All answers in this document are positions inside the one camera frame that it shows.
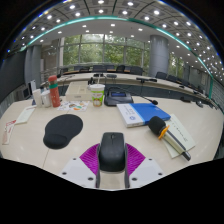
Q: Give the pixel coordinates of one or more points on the group of ceiling lights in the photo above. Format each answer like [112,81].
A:
[100,2]

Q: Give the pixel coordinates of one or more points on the black conference microphone console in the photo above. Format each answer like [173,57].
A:
[118,98]

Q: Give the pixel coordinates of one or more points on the blue and white book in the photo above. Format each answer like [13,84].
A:
[143,113]

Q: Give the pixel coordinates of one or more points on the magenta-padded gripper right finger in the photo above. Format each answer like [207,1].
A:
[145,171]

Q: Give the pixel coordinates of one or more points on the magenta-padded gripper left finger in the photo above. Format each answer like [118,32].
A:
[80,171]

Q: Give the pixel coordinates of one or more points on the black mouse pad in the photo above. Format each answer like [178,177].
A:
[61,130]

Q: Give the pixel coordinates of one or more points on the white booklet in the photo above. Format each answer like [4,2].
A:
[183,131]

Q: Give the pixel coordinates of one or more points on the green printed drink cup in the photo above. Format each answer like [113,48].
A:
[97,96]

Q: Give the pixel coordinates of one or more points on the group of dark chairs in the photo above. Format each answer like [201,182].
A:
[136,70]

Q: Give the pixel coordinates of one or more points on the white lidded mug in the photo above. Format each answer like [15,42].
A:
[46,99]

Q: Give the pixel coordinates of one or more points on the white paper cup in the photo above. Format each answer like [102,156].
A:
[37,98]

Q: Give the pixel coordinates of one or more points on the black computer mouse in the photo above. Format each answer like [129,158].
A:
[112,151]

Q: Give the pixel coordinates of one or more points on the beige cardboard box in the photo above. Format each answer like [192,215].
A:
[78,91]

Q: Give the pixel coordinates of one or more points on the colourful sticker sheet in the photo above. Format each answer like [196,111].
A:
[73,106]

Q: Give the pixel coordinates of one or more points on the red thermos bottle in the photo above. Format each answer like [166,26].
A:
[54,91]

